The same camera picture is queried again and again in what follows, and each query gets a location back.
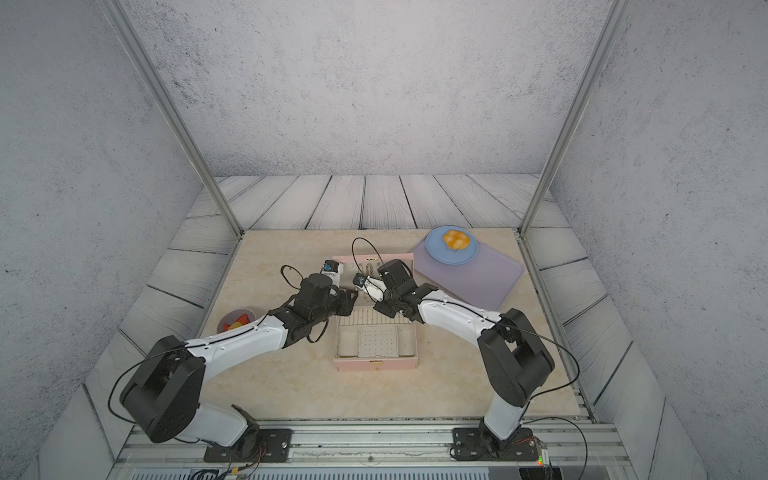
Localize purple cutting mat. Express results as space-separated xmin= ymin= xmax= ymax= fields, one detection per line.
xmin=413 ymin=241 xmax=525 ymax=311

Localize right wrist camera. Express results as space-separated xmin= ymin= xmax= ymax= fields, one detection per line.
xmin=352 ymin=273 xmax=386 ymax=303

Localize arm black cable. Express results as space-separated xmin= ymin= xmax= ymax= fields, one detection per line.
xmin=106 ymin=263 xmax=331 ymax=425
xmin=350 ymin=236 xmax=589 ymax=480

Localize metal frame post left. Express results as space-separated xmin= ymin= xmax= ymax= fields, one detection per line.
xmin=99 ymin=0 xmax=245 ymax=240

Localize blue plate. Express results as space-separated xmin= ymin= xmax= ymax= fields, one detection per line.
xmin=424 ymin=225 xmax=479 ymax=266

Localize metal frame post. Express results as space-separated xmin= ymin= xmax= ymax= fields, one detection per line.
xmin=99 ymin=0 xmax=245 ymax=240
xmin=518 ymin=0 xmax=633 ymax=237

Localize metal frame post right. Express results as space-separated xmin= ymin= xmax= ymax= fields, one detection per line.
xmin=518 ymin=0 xmax=633 ymax=237

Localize red yellow snack packets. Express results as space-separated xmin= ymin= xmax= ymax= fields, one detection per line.
xmin=222 ymin=314 xmax=250 ymax=331

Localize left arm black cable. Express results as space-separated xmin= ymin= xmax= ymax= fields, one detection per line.
xmin=106 ymin=263 xmax=331 ymax=425

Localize pink jewelry box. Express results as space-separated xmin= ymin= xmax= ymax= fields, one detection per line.
xmin=333 ymin=253 xmax=419 ymax=372

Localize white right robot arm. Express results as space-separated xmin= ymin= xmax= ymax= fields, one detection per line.
xmin=375 ymin=260 xmax=555 ymax=454

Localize metal base rail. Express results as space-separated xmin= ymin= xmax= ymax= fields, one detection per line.
xmin=109 ymin=417 xmax=636 ymax=479

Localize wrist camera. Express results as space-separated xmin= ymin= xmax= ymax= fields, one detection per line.
xmin=352 ymin=273 xmax=386 ymax=303
xmin=321 ymin=259 xmax=344 ymax=287

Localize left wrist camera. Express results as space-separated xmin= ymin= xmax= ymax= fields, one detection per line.
xmin=321 ymin=259 xmax=344 ymax=287

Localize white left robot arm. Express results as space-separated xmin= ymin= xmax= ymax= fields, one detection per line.
xmin=119 ymin=273 xmax=358 ymax=447

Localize orange bread pastry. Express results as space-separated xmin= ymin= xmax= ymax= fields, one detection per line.
xmin=442 ymin=229 xmax=471 ymax=251

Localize small purple bowl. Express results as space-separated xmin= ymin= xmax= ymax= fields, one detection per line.
xmin=216 ymin=308 xmax=256 ymax=333

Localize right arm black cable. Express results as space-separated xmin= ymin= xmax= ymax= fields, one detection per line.
xmin=350 ymin=236 xmax=589 ymax=480

